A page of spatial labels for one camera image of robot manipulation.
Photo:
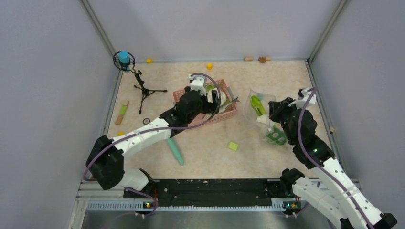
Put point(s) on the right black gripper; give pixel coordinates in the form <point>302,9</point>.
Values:
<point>276,108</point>

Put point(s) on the teal silicone tool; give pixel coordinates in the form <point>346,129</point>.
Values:
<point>175,150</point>

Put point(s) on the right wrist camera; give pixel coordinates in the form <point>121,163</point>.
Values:
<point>306,98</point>

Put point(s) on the brown wooden piece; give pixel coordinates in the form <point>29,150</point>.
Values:
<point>262,59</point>

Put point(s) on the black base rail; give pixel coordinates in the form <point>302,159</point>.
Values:
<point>216,192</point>

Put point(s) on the white cauliflower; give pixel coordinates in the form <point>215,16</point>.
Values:
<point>211,94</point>

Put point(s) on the small round badge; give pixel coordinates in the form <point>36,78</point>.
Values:
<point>146,121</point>

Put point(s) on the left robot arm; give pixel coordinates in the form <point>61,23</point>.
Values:
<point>107,157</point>

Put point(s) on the clear pink zip bag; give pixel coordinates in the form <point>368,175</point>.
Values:
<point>251,116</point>

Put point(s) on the green celery stalk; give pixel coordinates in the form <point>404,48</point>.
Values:
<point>258,107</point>

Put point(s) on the green square block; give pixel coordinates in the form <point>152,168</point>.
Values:
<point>232,146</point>

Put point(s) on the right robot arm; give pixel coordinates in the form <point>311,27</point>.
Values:
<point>346,207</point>

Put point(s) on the grey toy fish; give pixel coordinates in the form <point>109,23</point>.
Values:
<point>226,111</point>

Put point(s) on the green and wood stick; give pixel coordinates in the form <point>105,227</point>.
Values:
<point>121,113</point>

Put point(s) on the pink plastic basket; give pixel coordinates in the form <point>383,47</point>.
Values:
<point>200,118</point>

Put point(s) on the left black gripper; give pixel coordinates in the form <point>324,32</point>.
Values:
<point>210,107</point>

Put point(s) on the green bell pepper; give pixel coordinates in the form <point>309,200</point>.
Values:
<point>276,136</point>

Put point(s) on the blue microphone on tripod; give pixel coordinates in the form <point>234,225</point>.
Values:
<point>125,61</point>

